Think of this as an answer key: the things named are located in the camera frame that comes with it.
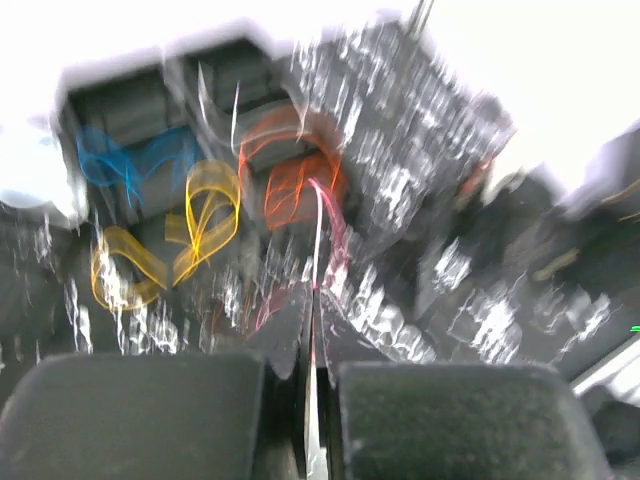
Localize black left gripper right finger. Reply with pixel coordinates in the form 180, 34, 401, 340
317, 291, 612, 479

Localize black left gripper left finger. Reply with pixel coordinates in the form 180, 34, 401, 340
1, 284, 313, 479

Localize pink cable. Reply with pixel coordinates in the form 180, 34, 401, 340
254, 177, 351, 331

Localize orange cable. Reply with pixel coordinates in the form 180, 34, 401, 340
237, 107, 349, 231

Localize yellow cable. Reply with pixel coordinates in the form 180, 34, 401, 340
89, 159, 242, 311

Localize blue cable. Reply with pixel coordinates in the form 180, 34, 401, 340
75, 124, 201, 209

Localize white cable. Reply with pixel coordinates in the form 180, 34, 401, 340
197, 64, 311, 156

